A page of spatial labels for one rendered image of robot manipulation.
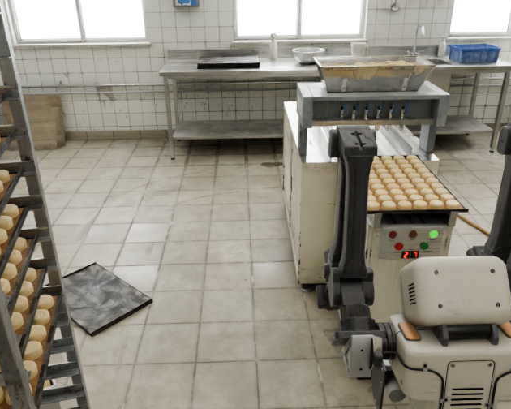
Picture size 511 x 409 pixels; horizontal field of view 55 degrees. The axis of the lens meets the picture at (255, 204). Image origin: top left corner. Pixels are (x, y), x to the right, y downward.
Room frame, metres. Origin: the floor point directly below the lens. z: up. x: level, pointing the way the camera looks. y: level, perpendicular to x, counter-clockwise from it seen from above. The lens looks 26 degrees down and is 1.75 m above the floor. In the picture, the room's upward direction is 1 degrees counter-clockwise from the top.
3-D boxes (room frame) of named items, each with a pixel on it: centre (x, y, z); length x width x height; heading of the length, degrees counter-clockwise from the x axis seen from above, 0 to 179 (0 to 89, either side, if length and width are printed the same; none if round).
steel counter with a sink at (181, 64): (5.08, -0.80, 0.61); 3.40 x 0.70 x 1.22; 92
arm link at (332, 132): (1.15, -0.24, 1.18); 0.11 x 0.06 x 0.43; 91
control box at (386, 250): (1.68, -0.61, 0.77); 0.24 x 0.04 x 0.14; 91
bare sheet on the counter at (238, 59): (5.03, 0.25, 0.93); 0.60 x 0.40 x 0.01; 93
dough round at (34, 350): (0.87, 0.52, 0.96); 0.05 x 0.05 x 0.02
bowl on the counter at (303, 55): (5.10, -0.55, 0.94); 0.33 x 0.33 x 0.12
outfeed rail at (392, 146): (2.66, -0.74, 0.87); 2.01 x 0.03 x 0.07; 1
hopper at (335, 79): (2.55, -0.60, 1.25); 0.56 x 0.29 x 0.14; 91
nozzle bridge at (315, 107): (2.55, -0.60, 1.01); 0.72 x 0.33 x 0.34; 91
